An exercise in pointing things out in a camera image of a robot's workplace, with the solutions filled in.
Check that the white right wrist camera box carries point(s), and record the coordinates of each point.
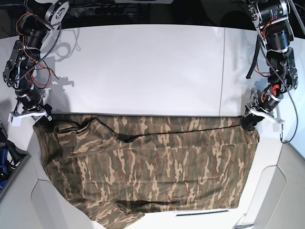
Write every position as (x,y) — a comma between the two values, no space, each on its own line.
(15,119)

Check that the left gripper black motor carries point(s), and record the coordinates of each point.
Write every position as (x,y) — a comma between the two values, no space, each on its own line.
(261,106)

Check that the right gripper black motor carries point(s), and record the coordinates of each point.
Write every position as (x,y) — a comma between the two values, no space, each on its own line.
(30,103)

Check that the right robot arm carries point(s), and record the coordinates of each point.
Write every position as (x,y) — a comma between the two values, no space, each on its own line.
(39,30)

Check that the camouflage T-shirt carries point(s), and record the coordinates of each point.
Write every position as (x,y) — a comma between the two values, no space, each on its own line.
(115,169)

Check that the blue black items bin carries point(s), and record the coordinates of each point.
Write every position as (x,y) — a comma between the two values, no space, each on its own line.
(10,157)

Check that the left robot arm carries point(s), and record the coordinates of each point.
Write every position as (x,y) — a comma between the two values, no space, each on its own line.
(270,18)

